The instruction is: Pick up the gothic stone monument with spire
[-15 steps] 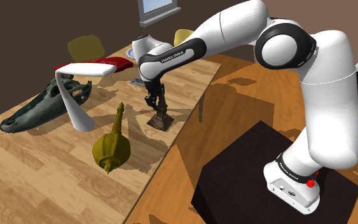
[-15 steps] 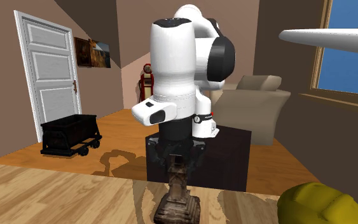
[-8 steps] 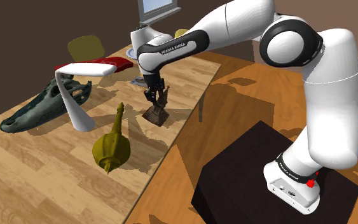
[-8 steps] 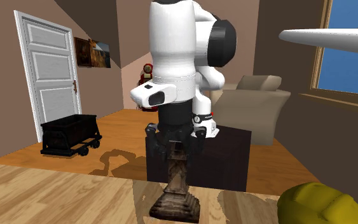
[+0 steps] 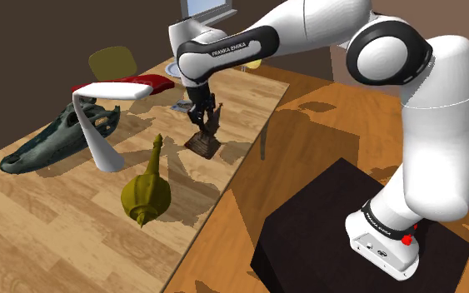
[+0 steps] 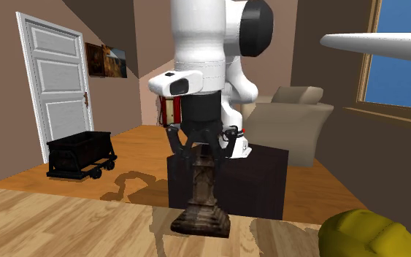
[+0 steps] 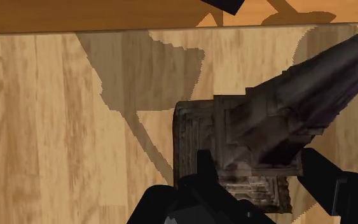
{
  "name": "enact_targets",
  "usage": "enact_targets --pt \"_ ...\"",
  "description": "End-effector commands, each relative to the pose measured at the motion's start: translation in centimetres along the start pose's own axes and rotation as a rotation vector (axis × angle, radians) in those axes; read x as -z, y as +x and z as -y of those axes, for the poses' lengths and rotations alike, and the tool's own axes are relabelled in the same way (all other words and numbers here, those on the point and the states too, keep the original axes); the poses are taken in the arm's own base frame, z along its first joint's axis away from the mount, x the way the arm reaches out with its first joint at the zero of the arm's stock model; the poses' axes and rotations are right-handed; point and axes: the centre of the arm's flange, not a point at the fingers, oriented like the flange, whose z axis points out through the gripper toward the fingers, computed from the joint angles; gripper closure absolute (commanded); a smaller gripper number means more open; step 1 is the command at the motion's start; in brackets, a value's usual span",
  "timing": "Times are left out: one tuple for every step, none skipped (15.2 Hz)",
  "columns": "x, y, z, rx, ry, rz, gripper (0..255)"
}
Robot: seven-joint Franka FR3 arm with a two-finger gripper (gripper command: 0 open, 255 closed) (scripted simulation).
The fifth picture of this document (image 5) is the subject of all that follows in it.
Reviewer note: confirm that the red flat cushion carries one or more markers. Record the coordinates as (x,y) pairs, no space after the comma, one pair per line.
(157,82)

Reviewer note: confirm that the pale blue plate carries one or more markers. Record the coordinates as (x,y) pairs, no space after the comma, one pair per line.
(173,70)

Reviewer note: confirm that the light wooden table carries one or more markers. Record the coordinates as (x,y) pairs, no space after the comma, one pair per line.
(55,247)

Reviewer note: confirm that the dark green crocodile skull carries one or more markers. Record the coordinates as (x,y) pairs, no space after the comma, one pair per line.
(51,142)

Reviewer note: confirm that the small blue grey booklet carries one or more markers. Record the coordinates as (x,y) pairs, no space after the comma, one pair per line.
(180,106)

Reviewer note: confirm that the olive green chair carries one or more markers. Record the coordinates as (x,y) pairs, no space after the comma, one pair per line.
(112,63)

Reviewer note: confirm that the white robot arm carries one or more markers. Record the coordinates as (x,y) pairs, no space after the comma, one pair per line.
(437,134)

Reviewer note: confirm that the olive yellow gourd-shaped ornament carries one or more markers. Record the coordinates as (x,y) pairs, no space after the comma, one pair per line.
(146,194)

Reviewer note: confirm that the yellow bowl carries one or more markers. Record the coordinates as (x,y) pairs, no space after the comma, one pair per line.
(253,64)

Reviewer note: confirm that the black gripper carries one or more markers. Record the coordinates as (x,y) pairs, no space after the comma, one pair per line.
(198,96)

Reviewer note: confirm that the dark brown figure statue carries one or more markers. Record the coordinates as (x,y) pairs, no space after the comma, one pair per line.
(204,143)

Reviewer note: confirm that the window with grey frame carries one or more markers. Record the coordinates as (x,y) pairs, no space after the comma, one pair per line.
(205,8)

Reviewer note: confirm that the white desk lamp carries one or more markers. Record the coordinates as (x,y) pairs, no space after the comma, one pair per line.
(96,140)

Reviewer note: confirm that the black robot stand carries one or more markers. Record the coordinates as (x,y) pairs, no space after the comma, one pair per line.
(311,227)

